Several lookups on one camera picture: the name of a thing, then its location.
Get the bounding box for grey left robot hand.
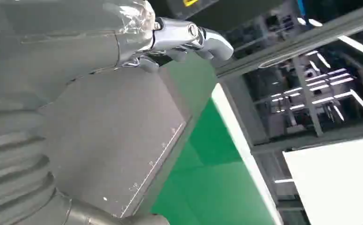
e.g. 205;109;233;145
0;0;234;225

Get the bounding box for dark grey scale platform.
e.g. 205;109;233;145
38;67;192;218

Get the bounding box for green conveyor belt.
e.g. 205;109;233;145
150;98;277;225

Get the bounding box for grey metal beam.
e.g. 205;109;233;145
215;1;363;78

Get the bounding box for white flat panel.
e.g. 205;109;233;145
282;136;363;225

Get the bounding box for black scanner post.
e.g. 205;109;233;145
150;0;222;23

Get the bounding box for white conveyor side rail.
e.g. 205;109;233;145
211;83;284;225

